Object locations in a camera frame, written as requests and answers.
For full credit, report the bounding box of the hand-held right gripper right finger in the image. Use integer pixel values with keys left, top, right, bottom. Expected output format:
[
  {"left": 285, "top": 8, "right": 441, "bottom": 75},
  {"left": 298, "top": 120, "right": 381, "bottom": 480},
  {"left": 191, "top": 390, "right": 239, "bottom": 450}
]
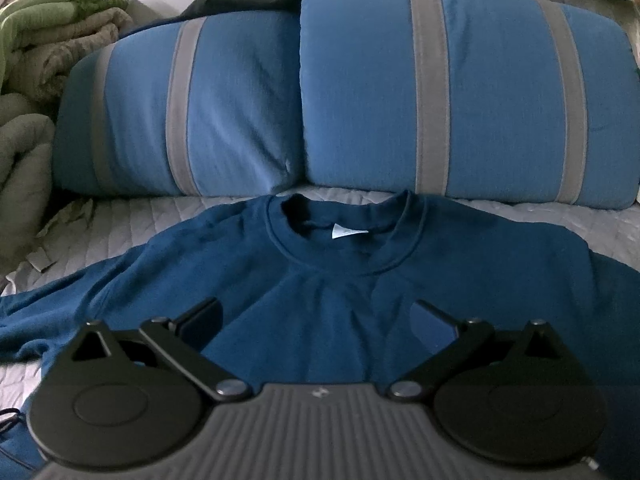
[{"left": 390, "top": 299, "right": 570, "bottom": 403}]

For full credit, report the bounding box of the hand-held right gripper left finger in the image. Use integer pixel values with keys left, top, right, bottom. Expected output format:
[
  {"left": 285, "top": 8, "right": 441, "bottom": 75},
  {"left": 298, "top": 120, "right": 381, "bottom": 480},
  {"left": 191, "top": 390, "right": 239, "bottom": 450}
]
[{"left": 71, "top": 297, "right": 248, "bottom": 403}]

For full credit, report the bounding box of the dark blue sweatshirt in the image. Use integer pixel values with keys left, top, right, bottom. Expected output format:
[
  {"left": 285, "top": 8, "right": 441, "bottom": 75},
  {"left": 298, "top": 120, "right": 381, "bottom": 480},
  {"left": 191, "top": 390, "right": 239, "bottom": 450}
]
[{"left": 0, "top": 191, "right": 640, "bottom": 480}]

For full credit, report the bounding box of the blue pillow with grey stripes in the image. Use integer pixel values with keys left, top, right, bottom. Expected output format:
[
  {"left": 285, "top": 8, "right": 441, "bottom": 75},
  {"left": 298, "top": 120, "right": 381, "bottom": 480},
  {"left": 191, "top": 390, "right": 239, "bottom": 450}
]
[
  {"left": 52, "top": 10, "right": 306, "bottom": 198},
  {"left": 298, "top": 0, "right": 640, "bottom": 211}
]

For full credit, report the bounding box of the green and beige folded blanket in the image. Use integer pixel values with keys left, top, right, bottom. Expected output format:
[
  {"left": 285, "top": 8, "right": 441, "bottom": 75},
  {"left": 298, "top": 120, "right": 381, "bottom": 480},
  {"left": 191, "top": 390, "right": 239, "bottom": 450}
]
[{"left": 0, "top": 0, "right": 135, "bottom": 211}]

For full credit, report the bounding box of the black cable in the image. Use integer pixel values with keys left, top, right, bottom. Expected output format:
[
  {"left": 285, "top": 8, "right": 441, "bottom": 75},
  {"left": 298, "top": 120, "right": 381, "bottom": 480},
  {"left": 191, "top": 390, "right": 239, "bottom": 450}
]
[{"left": 0, "top": 394, "right": 31, "bottom": 466}]

